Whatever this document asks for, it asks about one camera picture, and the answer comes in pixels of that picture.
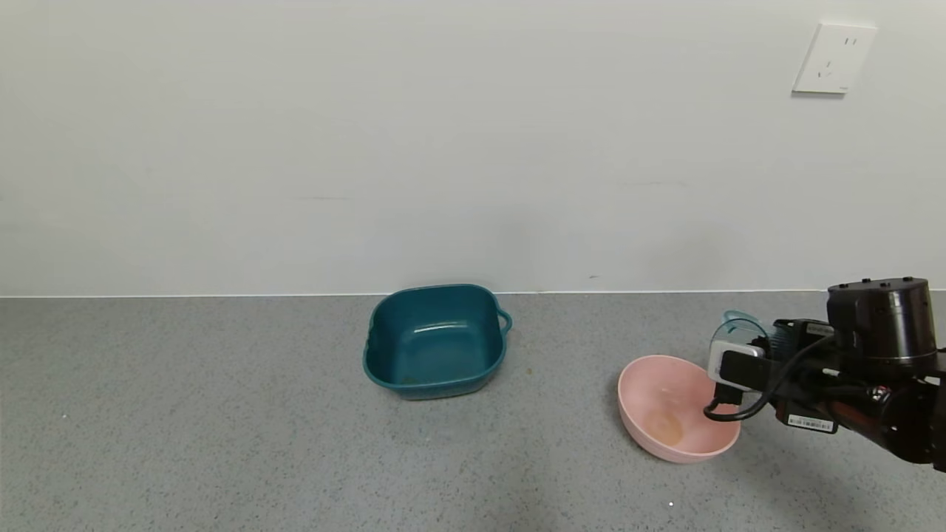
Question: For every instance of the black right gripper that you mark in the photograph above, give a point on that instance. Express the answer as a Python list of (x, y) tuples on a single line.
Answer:
[(802, 329)]

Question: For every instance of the translucent blue ribbed cup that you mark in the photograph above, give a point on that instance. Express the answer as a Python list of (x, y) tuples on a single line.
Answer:
[(739, 325)]

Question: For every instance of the teal plastic square basin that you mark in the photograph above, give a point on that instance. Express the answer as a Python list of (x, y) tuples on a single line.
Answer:
[(436, 347)]

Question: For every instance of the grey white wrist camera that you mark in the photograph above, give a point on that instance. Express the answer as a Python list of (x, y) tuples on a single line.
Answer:
[(728, 358)]

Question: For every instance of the pink plastic bowl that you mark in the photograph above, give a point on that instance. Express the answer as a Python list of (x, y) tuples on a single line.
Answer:
[(650, 399)]

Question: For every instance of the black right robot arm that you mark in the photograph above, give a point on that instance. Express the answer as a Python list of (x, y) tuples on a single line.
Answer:
[(887, 325)]

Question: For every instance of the white wall power outlet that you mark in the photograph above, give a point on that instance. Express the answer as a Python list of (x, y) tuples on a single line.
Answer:
[(834, 59)]

